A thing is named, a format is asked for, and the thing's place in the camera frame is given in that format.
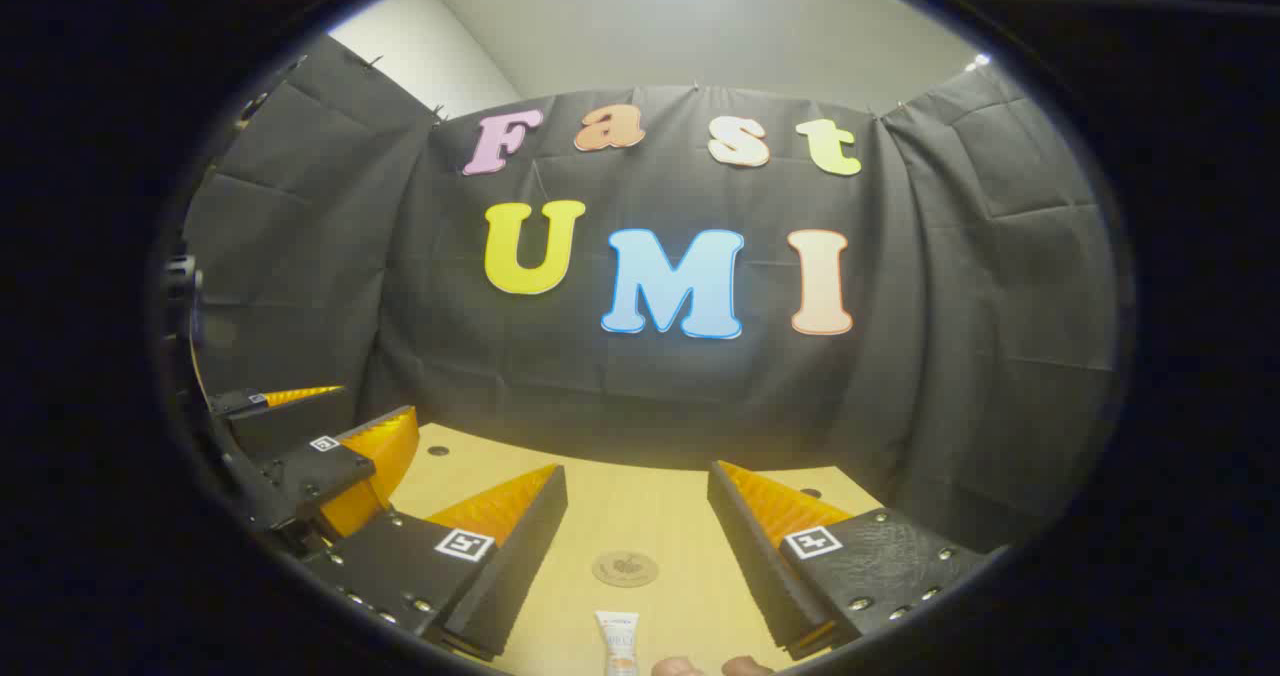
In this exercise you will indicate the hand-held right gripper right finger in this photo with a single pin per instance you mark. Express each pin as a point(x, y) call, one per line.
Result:
point(760, 556)

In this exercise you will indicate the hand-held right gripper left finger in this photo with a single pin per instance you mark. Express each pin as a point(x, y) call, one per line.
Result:
point(520, 556)

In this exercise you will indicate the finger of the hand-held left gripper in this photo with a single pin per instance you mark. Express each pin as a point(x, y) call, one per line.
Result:
point(290, 431)
point(320, 476)

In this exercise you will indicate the round cork coaster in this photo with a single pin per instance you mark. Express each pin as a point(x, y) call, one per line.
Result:
point(625, 568)

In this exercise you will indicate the white toothpaste tube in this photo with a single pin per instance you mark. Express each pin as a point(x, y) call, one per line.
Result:
point(618, 641)

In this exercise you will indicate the light wooden desktop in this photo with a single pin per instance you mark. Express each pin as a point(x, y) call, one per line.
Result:
point(640, 516)

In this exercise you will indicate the black backdrop cloth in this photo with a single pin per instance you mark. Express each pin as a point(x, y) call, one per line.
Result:
point(640, 396)

